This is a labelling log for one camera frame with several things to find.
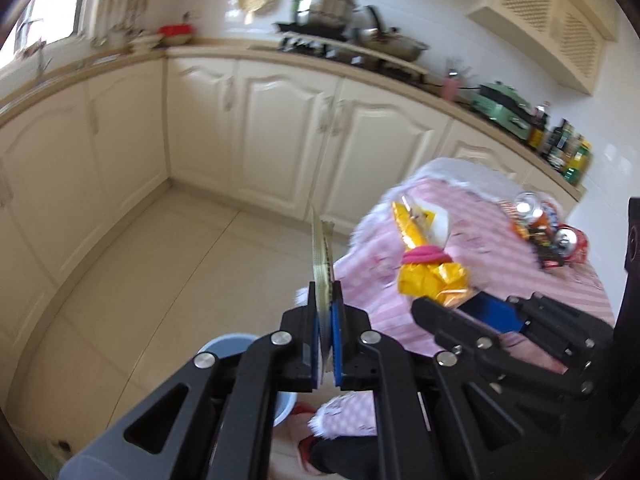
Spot dark labelled bottle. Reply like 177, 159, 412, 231
557, 125, 581, 171

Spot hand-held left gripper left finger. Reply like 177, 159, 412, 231
59, 280, 321, 480

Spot green electric grill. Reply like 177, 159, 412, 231
467, 80, 535, 140

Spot pink checkered tablecloth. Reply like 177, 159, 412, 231
295, 157, 616, 436

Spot slim black bottle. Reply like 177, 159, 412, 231
547, 119, 566, 161

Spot stainless steamer pot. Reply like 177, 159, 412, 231
285, 0, 360, 28

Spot pink chopstick holder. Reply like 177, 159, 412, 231
440, 57, 471, 102

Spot red box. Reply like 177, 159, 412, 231
159, 24, 196, 43

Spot red soda can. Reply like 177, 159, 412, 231
552, 225, 590, 265

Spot green packet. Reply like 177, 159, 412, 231
310, 202, 335, 373

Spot person's black trousers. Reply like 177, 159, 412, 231
307, 435, 381, 478

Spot dark snack wrapper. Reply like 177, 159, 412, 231
530, 230, 566, 271

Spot row of hanging kitchen utensils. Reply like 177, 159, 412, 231
92, 0, 151, 48

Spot steel wok with lid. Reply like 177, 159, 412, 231
354, 6, 431, 61

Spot green yellow bottle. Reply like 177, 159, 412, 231
562, 137, 593, 185

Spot magenta snack wrapper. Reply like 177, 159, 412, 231
402, 245, 453, 267

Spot sliding window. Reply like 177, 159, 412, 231
10, 0, 96, 61

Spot black gas stove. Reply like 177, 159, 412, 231
249, 35, 431, 86

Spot cream lattice door cabinet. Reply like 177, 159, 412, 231
467, 0, 621, 96

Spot blue plastic bucket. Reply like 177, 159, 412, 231
199, 333, 296, 428

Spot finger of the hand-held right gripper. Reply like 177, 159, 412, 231
412, 296, 593, 400
464, 291, 616, 382

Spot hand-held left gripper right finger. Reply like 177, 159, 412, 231
331, 280, 551, 480

